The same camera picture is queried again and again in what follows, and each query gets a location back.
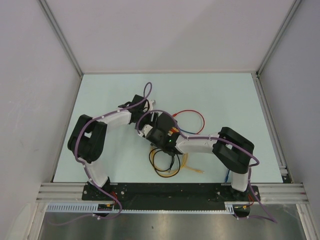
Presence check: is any black ethernet cable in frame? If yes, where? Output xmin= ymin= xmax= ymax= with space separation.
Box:
xmin=148 ymin=147 xmax=181 ymax=178

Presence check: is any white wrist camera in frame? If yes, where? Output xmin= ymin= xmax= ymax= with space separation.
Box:
xmin=137 ymin=124 xmax=153 ymax=138
xmin=145 ymin=99 xmax=156 ymax=112

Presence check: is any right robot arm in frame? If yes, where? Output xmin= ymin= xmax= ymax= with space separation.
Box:
xmin=143 ymin=127 xmax=255 ymax=201

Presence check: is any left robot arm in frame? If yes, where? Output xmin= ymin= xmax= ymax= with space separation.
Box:
xmin=67 ymin=94 xmax=156 ymax=200

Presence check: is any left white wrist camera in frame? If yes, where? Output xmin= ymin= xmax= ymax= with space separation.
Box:
xmin=145 ymin=99 xmax=156 ymax=112

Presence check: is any blue ethernet cable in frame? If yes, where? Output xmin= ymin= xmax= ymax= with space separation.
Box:
xmin=176 ymin=126 xmax=232 ymax=182

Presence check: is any red ethernet cable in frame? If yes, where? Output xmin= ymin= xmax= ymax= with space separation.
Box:
xmin=169 ymin=109 xmax=206 ymax=135

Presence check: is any black network switch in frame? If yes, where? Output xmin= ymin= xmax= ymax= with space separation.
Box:
xmin=155 ymin=113 xmax=179 ymax=136

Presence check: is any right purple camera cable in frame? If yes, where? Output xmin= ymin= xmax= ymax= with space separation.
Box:
xmin=136 ymin=109 xmax=278 ymax=223

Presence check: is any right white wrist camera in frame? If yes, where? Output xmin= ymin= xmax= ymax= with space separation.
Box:
xmin=137 ymin=124 xmax=153 ymax=138

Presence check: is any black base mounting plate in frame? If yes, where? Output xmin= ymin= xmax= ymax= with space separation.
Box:
xmin=82 ymin=182 xmax=262 ymax=211

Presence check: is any grey slotted cable duct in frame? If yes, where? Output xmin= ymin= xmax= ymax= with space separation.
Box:
xmin=46 ymin=202 xmax=240 ymax=215

